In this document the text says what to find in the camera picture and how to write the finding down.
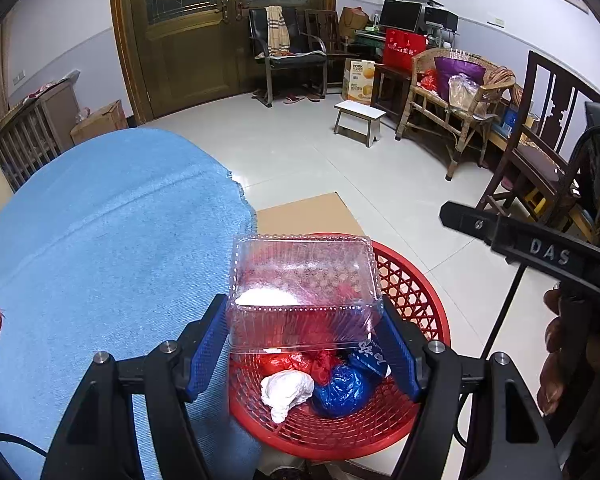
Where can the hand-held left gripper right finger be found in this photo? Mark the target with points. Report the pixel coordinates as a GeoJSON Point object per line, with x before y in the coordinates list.
{"type": "Point", "coordinates": [400, 350]}

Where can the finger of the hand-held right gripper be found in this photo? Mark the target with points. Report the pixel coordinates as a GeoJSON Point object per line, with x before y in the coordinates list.
{"type": "Point", "coordinates": [545, 255]}

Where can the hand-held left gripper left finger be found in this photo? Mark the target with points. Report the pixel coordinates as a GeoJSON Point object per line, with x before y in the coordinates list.
{"type": "Point", "coordinates": [207, 345]}

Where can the blue cardboard box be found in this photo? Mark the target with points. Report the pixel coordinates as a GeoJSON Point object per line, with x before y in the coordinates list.
{"type": "Point", "coordinates": [367, 357]}

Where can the red plastic basket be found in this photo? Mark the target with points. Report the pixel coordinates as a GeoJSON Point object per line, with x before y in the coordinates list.
{"type": "Point", "coordinates": [410, 280]}

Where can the blue plastic bag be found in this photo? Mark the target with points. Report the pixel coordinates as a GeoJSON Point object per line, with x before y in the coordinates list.
{"type": "Point", "coordinates": [340, 390]}

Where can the white plastic bag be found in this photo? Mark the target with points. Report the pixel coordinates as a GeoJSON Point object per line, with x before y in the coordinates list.
{"type": "Point", "coordinates": [285, 390]}

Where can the clear plastic container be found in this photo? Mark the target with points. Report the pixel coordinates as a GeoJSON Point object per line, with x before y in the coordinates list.
{"type": "Point", "coordinates": [305, 280]}

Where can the person's right hand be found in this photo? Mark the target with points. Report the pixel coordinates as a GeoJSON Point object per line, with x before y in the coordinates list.
{"type": "Point", "coordinates": [562, 350]}

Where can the tall dark wooden chair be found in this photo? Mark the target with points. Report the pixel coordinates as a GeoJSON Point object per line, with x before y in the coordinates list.
{"type": "Point", "coordinates": [545, 160]}

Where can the flat cardboard sheet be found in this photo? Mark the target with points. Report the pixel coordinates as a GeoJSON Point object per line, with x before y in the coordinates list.
{"type": "Point", "coordinates": [305, 215]}

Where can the clear plastic bag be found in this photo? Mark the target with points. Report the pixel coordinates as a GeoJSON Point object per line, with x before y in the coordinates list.
{"type": "Point", "coordinates": [470, 95]}

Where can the striped brown cloth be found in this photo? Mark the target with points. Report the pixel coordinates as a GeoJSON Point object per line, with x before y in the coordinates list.
{"type": "Point", "coordinates": [502, 80]}

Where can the wicker armchair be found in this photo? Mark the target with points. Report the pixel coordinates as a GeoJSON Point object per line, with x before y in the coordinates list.
{"type": "Point", "coordinates": [430, 110]}

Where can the purple bag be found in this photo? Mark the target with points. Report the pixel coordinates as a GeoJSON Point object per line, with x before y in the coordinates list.
{"type": "Point", "coordinates": [460, 67]}

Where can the small red plastic bag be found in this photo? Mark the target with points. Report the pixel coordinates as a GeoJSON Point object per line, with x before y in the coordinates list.
{"type": "Point", "coordinates": [428, 80]}

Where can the dark wooden side table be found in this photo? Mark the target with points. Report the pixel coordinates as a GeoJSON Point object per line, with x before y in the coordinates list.
{"type": "Point", "coordinates": [390, 85]}

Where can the white step stool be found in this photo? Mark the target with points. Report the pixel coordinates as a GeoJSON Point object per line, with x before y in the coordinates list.
{"type": "Point", "coordinates": [360, 112]}

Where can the brown cardboard box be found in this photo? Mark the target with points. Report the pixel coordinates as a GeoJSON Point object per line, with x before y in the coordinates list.
{"type": "Point", "coordinates": [100, 122]}

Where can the red gift bag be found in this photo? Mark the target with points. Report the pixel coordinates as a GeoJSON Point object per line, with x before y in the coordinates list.
{"type": "Point", "coordinates": [405, 50]}

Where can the yellow printed carton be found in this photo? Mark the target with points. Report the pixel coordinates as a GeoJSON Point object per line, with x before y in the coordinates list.
{"type": "Point", "coordinates": [358, 80]}

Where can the black printer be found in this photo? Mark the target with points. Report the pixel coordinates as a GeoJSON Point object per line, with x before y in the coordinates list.
{"type": "Point", "coordinates": [441, 17]}

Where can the wooden radiator cover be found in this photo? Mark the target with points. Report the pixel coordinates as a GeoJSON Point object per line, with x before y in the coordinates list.
{"type": "Point", "coordinates": [35, 130]}

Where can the black computer monitor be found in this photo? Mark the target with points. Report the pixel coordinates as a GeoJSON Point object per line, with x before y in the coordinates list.
{"type": "Point", "coordinates": [400, 15]}

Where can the wooden double door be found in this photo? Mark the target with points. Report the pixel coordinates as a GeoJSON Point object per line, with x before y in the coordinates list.
{"type": "Point", "coordinates": [195, 50]}

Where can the black armchair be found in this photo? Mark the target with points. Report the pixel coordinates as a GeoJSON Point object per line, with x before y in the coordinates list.
{"type": "Point", "coordinates": [295, 60]}

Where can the small open cardboard box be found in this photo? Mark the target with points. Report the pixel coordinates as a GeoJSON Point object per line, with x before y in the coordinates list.
{"type": "Point", "coordinates": [354, 22]}

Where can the pink cloth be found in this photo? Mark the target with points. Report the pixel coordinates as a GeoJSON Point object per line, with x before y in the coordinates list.
{"type": "Point", "coordinates": [40, 91]}

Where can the dark wooden armchair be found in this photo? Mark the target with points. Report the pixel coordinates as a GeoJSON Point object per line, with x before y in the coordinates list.
{"type": "Point", "coordinates": [330, 35]}

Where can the striped beige scarf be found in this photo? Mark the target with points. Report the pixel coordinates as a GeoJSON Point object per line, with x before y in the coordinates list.
{"type": "Point", "coordinates": [276, 30]}

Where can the white wall socket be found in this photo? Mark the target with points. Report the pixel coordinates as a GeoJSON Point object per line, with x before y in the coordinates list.
{"type": "Point", "coordinates": [19, 78]}
{"type": "Point", "coordinates": [496, 22]}

